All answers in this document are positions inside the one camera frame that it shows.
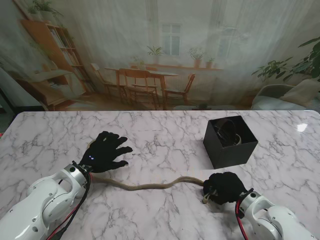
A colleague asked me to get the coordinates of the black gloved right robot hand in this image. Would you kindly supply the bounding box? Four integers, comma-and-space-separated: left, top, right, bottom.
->
202, 171, 247, 206

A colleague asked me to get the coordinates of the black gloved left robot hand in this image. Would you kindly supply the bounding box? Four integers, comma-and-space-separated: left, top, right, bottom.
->
78, 131, 134, 174

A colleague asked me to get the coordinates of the black square storage box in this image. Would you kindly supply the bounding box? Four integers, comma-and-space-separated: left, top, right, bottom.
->
202, 115, 260, 170

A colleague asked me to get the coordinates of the black woven belt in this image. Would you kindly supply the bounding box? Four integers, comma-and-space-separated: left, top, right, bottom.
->
212, 119, 241, 147

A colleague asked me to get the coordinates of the printed room scene backdrop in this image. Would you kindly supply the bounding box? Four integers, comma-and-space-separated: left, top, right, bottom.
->
0, 0, 320, 112

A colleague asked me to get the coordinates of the red and black cable bundle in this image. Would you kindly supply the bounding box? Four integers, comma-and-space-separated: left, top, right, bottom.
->
234, 201, 251, 240
46, 172, 94, 240

